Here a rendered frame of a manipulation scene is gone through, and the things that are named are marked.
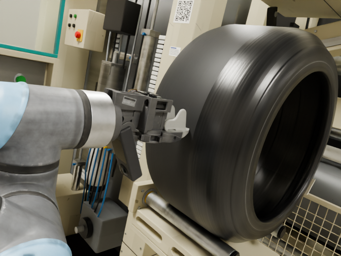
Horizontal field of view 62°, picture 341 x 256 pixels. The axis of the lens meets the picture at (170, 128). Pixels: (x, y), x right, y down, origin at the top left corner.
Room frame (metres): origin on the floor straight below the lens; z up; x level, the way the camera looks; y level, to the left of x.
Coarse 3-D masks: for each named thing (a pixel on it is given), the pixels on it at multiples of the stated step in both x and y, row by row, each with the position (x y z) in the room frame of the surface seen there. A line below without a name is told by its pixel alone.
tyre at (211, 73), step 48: (192, 48) 0.73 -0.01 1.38; (240, 48) 0.65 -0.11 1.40; (288, 48) 0.64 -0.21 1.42; (192, 96) 0.63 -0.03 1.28; (240, 96) 0.57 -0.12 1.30; (288, 96) 1.03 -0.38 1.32; (336, 96) 0.87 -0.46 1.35; (192, 144) 0.59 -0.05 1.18; (240, 144) 0.55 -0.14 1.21; (288, 144) 1.02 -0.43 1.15; (192, 192) 0.60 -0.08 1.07; (240, 192) 0.57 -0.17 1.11; (288, 192) 0.91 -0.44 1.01; (240, 240) 0.67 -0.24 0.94
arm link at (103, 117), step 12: (96, 96) 0.42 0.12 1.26; (108, 96) 0.44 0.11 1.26; (96, 108) 0.40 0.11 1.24; (108, 108) 0.42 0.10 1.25; (96, 120) 0.40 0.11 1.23; (108, 120) 0.41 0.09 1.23; (96, 132) 0.40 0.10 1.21; (108, 132) 0.41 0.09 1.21; (84, 144) 0.40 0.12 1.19; (96, 144) 0.41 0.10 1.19
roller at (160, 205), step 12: (156, 204) 0.82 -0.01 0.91; (168, 204) 0.81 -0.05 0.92; (168, 216) 0.78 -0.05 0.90; (180, 216) 0.76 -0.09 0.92; (180, 228) 0.74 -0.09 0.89; (192, 228) 0.72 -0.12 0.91; (204, 240) 0.68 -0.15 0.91; (216, 240) 0.67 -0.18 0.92; (216, 252) 0.65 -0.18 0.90; (228, 252) 0.64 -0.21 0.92
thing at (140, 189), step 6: (150, 180) 0.90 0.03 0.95; (132, 186) 0.85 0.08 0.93; (138, 186) 0.84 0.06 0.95; (144, 186) 0.85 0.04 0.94; (150, 186) 0.87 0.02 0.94; (132, 192) 0.85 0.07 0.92; (138, 192) 0.84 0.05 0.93; (144, 192) 0.86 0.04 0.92; (156, 192) 0.89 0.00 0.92; (132, 198) 0.84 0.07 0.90; (138, 198) 0.84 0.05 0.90; (144, 198) 0.86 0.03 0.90; (132, 204) 0.84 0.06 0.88; (138, 204) 0.85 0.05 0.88; (144, 204) 0.86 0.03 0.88; (132, 210) 0.84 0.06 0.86
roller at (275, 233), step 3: (282, 225) 0.85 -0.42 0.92; (279, 228) 0.84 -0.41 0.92; (282, 228) 0.83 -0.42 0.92; (285, 228) 0.84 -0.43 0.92; (276, 231) 0.83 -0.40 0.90; (279, 231) 0.83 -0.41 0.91; (282, 231) 0.83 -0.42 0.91; (285, 231) 0.85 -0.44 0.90; (273, 234) 0.84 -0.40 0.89; (276, 234) 0.83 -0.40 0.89; (279, 234) 0.83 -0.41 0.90; (282, 234) 0.84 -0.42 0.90; (279, 237) 0.83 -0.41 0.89; (282, 237) 0.84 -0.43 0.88
